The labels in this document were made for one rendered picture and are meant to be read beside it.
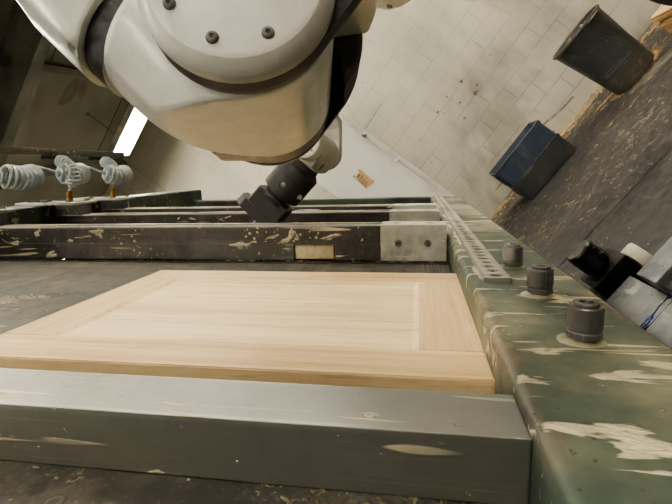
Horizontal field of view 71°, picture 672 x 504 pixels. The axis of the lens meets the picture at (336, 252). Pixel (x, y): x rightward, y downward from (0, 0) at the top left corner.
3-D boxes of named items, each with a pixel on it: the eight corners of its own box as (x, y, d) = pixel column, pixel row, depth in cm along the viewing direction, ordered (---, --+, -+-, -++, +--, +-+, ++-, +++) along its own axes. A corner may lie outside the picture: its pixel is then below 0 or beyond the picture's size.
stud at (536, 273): (555, 298, 46) (557, 268, 46) (529, 297, 47) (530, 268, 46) (549, 291, 49) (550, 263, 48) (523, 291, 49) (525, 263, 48)
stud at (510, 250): (524, 268, 60) (525, 245, 59) (504, 268, 60) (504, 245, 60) (520, 264, 62) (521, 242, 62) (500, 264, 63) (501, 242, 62)
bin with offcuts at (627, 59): (673, 43, 372) (605, -5, 374) (623, 100, 389) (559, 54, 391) (646, 53, 421) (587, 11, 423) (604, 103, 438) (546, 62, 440)
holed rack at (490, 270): (511, 283, 52) (512, 277, 52) (484, 282, 53) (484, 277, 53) (440, 196, 213) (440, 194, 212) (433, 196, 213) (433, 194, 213)
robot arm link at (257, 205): (285, 235, 108) (319, 197, 105) (272, 242, 99) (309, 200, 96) (245, 197, 108) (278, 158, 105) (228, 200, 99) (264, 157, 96)
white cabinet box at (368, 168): (507, 243, 415) (320, 106, 421) (465, 292, 434) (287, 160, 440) (500, 229, 472) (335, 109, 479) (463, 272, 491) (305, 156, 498)
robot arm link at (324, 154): (315, 195, 103) (350, 156, 101) (291, 187, 94) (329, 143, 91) (284, 162, 107) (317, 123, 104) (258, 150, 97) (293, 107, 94)
